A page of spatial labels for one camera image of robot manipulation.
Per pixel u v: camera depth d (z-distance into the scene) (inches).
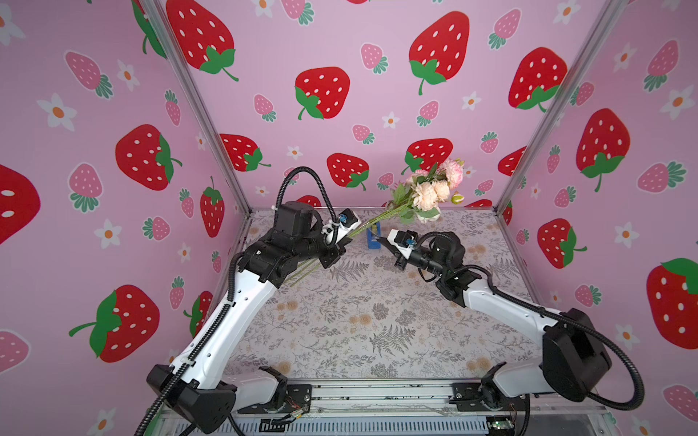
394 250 25.4
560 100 33.8
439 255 24.9
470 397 28.9
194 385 14.6
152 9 26.5
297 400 28.9
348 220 21.8
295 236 19.6
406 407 28.9
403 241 23.7
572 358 16.5
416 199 25.0
